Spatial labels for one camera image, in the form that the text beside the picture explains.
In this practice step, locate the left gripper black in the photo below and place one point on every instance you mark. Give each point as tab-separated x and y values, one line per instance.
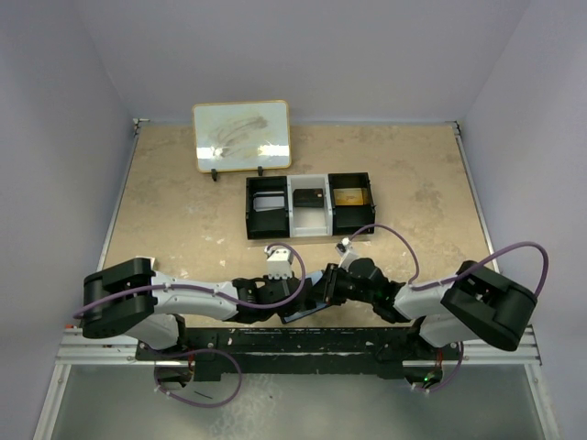
269	281

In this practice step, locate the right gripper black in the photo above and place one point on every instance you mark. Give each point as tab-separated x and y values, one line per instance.
329	282

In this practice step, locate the blue leather card holder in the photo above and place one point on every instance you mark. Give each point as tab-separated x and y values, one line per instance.
319	306

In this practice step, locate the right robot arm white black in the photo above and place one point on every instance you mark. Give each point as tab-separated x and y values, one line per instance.
479	304

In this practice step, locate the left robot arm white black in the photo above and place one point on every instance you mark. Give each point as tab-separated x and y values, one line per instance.
133	299

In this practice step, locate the gold card in tray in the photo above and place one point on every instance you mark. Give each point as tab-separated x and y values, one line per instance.
349	196

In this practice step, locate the black card case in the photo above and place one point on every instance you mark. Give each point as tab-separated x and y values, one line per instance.
308	198

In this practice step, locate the white card in tray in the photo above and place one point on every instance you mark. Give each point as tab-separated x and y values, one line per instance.
268	201

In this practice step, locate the black right tray compartment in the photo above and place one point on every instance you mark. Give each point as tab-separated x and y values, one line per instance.
348	219

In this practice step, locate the black tray compartment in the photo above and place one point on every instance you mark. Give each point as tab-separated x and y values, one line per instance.
348	219
269	224

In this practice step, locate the white middle tray compartment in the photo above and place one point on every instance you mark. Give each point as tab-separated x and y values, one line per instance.
310	221

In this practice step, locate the black left tray compartment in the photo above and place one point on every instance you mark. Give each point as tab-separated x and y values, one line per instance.
269	224

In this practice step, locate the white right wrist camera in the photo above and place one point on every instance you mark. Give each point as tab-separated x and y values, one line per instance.
346	252

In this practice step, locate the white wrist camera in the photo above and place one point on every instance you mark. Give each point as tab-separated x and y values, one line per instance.
346	252
279	262

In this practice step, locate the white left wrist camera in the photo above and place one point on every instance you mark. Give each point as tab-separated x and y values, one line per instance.
279	262

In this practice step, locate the whiteboard with wooden frame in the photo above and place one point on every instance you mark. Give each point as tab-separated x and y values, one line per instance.
242	136

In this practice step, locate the aluminium frame rail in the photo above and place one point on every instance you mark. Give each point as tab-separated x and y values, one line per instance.
480	353

